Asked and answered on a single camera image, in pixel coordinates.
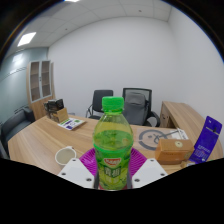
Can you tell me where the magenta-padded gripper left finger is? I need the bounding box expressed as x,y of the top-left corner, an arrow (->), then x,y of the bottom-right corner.
56,147 -> 100,190

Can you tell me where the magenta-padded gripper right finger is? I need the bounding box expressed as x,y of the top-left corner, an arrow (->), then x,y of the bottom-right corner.
126,147 -> 168,190

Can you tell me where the green drink bottle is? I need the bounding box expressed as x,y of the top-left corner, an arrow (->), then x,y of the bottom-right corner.
92,96 -> 135,191

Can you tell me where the white cup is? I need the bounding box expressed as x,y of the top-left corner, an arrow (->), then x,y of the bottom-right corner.
54,145 -> 78,167

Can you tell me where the brown cardboard box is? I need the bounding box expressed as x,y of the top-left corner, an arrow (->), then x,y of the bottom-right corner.
154,137 -> 195,165

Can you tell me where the green and white booklet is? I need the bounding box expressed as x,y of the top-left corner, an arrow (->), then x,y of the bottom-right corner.
57,116 -> 87,131

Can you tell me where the white paper sheet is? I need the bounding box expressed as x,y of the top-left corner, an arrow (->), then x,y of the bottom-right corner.
175,127 -> 190,141

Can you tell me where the wooden side desk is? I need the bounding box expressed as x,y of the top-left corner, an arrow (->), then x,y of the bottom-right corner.
159,100 -> 209,138

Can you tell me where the wooden box with black items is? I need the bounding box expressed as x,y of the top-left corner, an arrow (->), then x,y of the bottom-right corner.
42,97 -> 70,124

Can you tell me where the grey mesh office chair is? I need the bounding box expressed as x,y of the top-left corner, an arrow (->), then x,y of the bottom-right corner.
121,87 -> 161,128

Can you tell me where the blue-purple flat package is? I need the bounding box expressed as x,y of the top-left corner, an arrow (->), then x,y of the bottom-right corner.
189,115 -> 223,165

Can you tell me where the black office chair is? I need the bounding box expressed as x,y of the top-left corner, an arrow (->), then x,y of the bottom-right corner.
85,89 -> 115,121

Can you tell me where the dark grey sofa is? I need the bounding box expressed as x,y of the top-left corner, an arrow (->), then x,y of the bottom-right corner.
0,107 -> 36,158

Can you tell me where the wooden glass-door shelf cabinet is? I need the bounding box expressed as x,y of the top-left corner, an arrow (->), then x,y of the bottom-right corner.
26,59 -> 57,121

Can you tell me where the rectangular ceiling light panel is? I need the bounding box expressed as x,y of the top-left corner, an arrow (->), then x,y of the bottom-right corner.
16,31 -> 38,48

